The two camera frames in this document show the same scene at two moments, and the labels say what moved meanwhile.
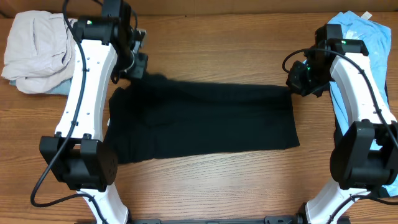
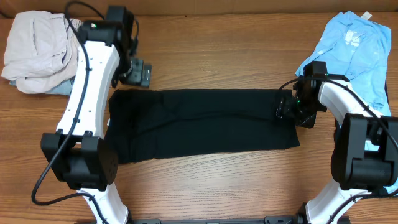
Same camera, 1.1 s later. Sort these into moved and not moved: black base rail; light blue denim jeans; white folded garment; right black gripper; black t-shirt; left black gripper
Moved: right black gripper; left black gripper
Not moved: black t-shirt; black base rail; white folded garment; light blue denim jeans
